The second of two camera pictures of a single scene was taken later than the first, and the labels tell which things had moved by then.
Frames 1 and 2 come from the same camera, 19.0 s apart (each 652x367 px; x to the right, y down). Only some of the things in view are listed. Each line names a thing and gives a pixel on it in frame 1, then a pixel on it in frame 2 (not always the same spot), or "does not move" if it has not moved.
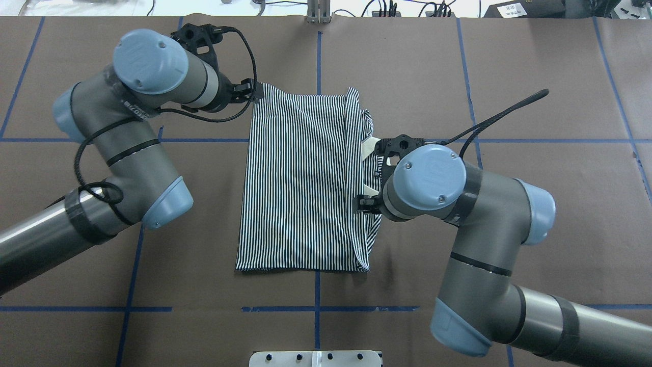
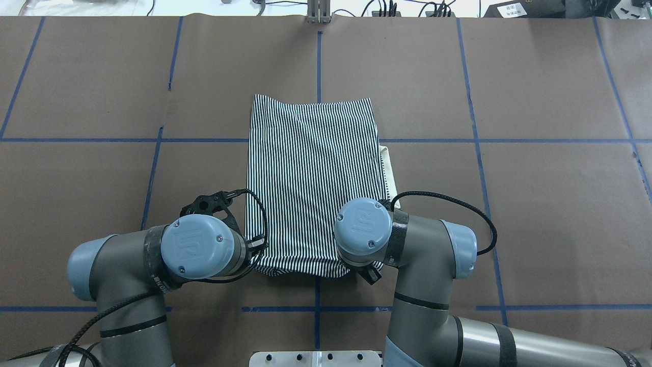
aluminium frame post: x=318 y=11 does not move
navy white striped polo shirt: x=305 y=171 does not move
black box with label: x=527 y=9 does not move
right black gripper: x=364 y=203 to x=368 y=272
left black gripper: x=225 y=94 to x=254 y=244
